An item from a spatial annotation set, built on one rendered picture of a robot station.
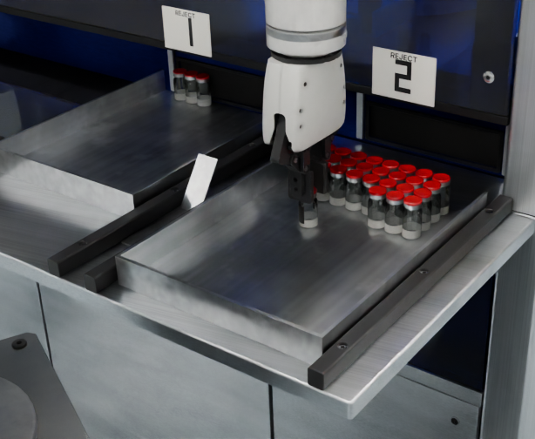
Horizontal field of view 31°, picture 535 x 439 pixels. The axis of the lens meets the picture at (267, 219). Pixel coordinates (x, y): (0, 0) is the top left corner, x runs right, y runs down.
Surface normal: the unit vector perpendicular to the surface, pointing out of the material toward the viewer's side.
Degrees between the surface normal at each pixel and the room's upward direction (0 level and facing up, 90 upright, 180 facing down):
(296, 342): 90
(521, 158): 90
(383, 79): 90
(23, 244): 0
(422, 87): 90
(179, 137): 0
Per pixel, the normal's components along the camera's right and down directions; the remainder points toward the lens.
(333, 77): 0.84, 0.25
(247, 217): -0.04, -0.88
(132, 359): -0.59, 0.40
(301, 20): -0.12, 0.48
